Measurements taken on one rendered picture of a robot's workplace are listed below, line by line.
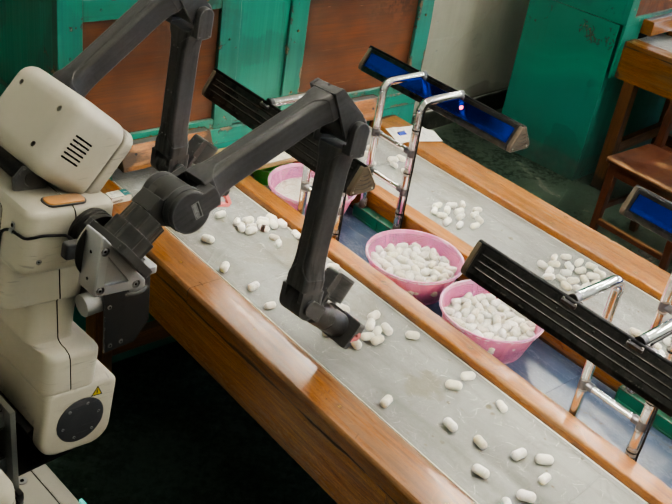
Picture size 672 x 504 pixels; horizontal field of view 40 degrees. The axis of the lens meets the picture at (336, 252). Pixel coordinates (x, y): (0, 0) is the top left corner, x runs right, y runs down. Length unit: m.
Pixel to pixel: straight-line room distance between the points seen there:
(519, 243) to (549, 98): 2.35
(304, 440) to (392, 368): 0.27
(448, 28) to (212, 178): 3.55
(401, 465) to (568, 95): 3.34
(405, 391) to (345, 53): 1.37
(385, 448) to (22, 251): 0.79
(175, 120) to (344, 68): 1.07
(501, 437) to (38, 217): 1.04
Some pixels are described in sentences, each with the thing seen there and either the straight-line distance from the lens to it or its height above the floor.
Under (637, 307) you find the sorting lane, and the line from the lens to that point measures 2.59.
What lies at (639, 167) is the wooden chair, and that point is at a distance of 4.19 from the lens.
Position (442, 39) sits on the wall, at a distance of 5.04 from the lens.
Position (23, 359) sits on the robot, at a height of 0.85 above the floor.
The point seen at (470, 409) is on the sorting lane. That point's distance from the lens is 2.06.
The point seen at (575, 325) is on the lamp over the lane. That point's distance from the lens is 1.78.
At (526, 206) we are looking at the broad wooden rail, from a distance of 2.88.
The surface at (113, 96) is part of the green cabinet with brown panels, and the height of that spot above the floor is 0.99.
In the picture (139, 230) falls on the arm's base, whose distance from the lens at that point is 1.56.
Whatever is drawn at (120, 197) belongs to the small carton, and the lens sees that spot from 2.56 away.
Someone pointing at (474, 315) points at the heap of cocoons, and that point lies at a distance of 2.36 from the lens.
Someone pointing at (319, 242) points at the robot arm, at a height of 1.08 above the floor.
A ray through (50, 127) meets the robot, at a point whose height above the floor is 1.35.
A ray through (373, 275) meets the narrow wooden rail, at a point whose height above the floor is 0.76.
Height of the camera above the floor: 2.03
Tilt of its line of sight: 31 degrees down
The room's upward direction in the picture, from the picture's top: 9 degrees clockwise
